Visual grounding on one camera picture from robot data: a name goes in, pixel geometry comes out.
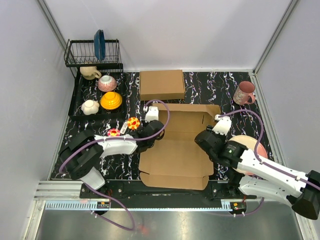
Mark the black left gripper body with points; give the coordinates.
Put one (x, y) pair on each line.
(151, 144)

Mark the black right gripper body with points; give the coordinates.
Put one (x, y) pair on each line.
(222, 136)

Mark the brown cardboard box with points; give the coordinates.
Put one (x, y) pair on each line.
(161, 85)
(176, 161)

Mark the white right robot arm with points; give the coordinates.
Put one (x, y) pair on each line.
(254, 175)

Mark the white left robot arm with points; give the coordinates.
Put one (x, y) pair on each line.
(81, 154)

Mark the closed brown cardboard box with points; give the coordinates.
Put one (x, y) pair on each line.
(161, 85)

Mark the orange sunflower plush toy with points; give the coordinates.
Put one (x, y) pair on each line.
(133, 123)

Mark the cream pink floral plate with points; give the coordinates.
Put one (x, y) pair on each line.
(250, 143)

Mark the pink sunflower plush toy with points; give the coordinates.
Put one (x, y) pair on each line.
(113, 132)

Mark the orange yellow ribbed bowl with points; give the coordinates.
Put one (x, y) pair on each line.
(111, 100)

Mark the pink patterned mug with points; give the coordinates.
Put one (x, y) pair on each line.
(244, 94)

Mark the pink patterned bowl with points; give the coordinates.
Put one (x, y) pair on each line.
(107, 83)

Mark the white flower-shaped cup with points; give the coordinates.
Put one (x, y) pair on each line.
(90, 107)

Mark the cream ceramic mug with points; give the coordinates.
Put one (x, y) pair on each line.
(90, 72)

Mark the blue plate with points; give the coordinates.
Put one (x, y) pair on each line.
(99, 45)

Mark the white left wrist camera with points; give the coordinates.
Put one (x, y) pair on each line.
(151, 113)

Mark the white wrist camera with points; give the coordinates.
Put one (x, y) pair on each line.
(151, 113)
(223, 125)

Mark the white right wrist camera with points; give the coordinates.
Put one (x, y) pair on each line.
(223, 125)

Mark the black wire dish rack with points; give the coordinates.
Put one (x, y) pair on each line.
(80, 55)

